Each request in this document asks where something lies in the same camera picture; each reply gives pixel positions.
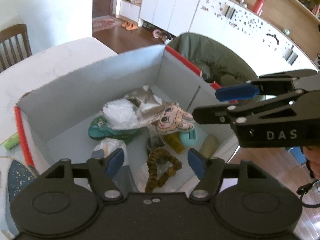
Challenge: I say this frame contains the orange slippers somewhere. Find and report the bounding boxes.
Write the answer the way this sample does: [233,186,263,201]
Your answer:
[121,21,138,31]

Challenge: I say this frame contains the wooden dining chair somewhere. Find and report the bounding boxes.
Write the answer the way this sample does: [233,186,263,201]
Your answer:
[1,23,32,72]

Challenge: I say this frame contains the green cylinder tube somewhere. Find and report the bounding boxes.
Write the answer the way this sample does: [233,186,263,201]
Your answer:
[1,133,20,151]

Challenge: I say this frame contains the red cardboard box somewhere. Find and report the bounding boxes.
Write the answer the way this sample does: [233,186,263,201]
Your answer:
[16,46,239,193]

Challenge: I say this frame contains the white wall cabinet unit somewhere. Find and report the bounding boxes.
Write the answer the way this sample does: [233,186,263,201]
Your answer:
[120,0,319,74]

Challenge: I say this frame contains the bunny plush keychain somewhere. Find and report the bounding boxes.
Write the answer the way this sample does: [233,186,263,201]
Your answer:
[157,105,195,134]

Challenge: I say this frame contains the clear bag dark item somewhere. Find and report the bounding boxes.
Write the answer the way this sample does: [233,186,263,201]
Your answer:
[146,124,165,155]

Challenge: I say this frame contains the red patterned rug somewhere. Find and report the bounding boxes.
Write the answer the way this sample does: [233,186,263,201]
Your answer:
[92,15,123,33]

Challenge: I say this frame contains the beige plush toy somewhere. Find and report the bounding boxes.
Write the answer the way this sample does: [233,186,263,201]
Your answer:
[199,135,220,158]

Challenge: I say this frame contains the small yellow box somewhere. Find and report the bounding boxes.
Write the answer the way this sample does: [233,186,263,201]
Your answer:
[163,132,185,154]

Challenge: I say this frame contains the person's right hand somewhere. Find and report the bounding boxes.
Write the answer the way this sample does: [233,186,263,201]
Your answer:
[301,145,320,180]

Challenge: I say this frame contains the white bubble wrap bag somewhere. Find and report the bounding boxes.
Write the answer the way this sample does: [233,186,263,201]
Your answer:
[103,99,139,130]

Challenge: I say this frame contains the brown scrunchie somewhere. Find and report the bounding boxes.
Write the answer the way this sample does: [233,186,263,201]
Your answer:
[145,148,182,193]

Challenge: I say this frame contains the red bottle on counter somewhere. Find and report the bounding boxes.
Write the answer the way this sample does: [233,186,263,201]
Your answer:
[252,0,266,16]

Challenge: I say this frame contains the teal pencil sharpener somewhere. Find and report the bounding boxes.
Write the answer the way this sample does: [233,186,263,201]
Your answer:
[179,129,198,147]

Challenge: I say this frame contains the green jacket on chair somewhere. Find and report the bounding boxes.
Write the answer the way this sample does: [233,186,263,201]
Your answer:
[168,33,258,87]

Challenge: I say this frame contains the green embroidered pouch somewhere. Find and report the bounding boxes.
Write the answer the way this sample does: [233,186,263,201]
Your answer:
[88,115,141,145]

